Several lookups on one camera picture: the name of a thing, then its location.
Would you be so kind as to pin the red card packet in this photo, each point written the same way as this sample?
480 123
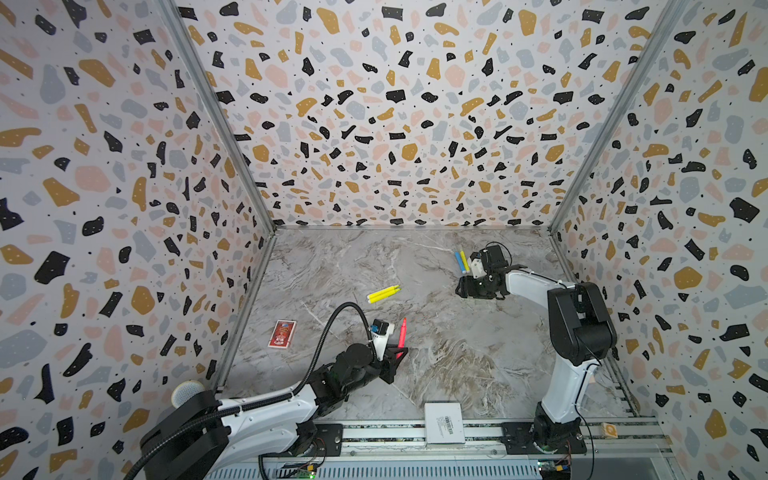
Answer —
282 334

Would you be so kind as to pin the small wooden tag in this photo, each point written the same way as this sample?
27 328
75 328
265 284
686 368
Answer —
609 430

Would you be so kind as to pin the blue highlighter pen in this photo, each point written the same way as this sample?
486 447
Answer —
459 263

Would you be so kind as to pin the yellow highlighter pen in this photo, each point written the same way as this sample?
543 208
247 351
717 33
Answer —
465 262
377 299
383 291

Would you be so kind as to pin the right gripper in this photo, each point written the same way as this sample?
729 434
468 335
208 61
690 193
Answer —
475 280

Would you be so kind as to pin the white box on rail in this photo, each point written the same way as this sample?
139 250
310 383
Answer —
444 423

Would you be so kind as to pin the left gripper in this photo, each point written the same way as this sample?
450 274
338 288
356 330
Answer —
388 365

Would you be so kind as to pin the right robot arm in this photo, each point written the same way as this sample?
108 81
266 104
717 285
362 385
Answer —
580 330

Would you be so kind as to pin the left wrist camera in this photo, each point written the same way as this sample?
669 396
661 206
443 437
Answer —
381 332

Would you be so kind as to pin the pink highlighter pen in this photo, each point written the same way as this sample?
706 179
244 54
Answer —
402 337

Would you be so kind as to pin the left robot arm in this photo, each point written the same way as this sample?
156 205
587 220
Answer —
204 433

